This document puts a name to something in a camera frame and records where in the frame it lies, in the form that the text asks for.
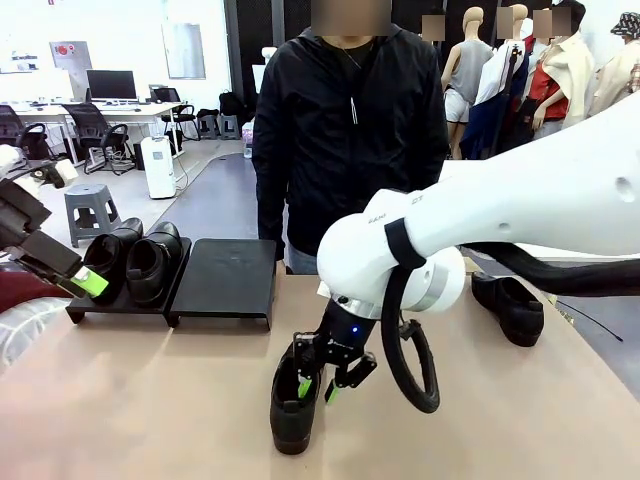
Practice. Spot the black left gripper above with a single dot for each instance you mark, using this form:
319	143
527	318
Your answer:
20	210

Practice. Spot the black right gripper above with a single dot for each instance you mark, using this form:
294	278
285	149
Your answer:
345	332

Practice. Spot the black leather shoe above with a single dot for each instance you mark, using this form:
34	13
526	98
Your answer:
150	265
515	310
292	425
107	260

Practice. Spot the person's right forearm black sleeve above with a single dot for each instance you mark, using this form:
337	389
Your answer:
270	215

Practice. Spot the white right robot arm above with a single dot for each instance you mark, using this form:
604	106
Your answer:
500	200

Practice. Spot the black shoe stand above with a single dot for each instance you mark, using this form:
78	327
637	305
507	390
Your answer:
125	309
225	275

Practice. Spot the dark red cloth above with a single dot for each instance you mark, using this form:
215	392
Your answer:
20	292

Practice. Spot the grey plastic stool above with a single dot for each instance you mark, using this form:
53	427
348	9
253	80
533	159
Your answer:
90	192

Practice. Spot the white plastic bag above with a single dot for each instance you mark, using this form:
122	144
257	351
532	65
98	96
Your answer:
20	330

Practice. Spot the black office chair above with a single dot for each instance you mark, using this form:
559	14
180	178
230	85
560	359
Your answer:
82	120
167	95
30	137

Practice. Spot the white air purifier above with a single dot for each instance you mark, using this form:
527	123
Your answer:
157	167

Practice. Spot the white office desk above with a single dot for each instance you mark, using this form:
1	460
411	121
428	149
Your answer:
140	107

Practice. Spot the black computer monitor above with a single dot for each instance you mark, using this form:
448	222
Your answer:
111	84

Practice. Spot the grey cabinet with red sign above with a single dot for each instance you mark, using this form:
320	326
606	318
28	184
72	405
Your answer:
70	65

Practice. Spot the small grey stool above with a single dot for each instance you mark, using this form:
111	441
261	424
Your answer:
229	127
208	127

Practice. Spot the person in black jacket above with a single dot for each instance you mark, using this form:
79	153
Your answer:
350	150

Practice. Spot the pink bottle pack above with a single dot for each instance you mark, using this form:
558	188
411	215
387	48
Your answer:
248	142

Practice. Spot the black backpack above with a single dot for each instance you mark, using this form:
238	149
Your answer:
229	102

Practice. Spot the white torso form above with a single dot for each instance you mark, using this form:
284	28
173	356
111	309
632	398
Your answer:
262	75

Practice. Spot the mannequin in grey tank top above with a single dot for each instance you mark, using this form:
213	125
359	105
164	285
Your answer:
467	65

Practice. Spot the mannequin in white navy jacket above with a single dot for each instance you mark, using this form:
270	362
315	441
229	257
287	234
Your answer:
492	75

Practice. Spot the background person dark hair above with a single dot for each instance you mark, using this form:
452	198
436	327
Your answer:
433	27

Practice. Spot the black tripod pole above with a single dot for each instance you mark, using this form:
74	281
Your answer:
513	60

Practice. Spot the mannequin in cream jacket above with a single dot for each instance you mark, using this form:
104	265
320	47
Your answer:
575	75

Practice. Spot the mannequin with bucket hat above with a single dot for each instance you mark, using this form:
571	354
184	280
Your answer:
620	75

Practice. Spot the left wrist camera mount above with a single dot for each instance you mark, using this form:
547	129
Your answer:
55	172

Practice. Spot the white wall panel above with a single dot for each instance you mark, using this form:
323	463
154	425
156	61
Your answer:
183	50

